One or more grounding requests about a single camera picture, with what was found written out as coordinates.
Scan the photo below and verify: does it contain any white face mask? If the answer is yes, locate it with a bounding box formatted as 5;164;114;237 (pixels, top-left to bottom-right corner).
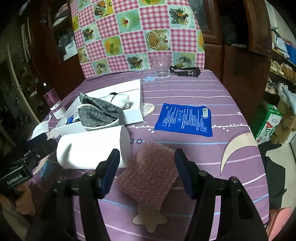
29;115;52;140

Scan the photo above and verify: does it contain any pink checkered patchwork cushion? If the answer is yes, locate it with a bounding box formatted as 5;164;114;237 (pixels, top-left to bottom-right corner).
69;0;205;78

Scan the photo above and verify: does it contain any white shallow box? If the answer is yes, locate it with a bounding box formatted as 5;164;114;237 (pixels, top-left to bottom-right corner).
55;79;144;136

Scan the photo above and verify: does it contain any white plush toy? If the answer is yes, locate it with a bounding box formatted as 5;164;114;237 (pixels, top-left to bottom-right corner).
101;92;130;109

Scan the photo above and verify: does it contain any black strap buckle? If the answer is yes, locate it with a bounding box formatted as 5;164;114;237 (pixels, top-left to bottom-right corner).
170;66;201;78

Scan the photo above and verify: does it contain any blue foil packet back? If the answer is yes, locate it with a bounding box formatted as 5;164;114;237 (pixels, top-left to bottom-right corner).
154;103;213;137

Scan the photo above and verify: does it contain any person left hand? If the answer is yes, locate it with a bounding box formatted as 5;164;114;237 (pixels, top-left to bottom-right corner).
1;181;36;216

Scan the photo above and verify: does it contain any clear drinking glass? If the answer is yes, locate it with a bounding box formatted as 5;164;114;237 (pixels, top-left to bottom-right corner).
149;52;172;78

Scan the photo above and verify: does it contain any purple spray bottle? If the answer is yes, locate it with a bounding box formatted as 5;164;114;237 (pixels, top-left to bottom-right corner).
43;82;66;120

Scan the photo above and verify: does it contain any blue eye mask packet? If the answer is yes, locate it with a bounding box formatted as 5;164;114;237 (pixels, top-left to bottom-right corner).
64;113;80;125

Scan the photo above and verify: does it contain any grey plaid slipper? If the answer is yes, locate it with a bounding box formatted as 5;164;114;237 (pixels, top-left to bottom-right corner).
77;93;123;131

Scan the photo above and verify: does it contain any dark wooden cabinet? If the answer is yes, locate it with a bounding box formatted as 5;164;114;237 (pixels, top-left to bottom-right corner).
202;1;271;123

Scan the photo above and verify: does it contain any green cardboard box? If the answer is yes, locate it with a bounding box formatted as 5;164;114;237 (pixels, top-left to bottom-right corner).
250;101;282;145

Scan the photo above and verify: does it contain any pink glitter sponge cloth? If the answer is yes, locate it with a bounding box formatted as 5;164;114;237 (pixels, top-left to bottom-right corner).
116;140;178;209

